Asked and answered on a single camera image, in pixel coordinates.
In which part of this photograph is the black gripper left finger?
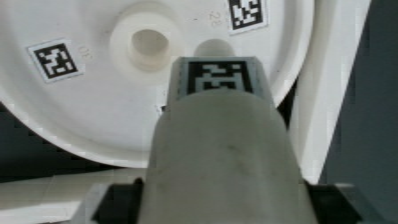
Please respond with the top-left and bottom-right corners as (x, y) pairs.
(91, 178), (145, 224)

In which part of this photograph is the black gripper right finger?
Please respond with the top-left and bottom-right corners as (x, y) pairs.
(306, 183), (363, 224)

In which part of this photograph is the white cylindrical table leg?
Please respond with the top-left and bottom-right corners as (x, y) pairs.
(139, 57), (319, 224)

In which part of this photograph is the white round table top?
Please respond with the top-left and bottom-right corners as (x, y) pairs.
(0, 0), (315, 168)

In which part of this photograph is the white left fence block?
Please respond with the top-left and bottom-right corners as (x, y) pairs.
(0, 168), (146, 224)

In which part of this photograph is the white front fence rail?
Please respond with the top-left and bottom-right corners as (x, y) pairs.
(290, 0), (372, 184)

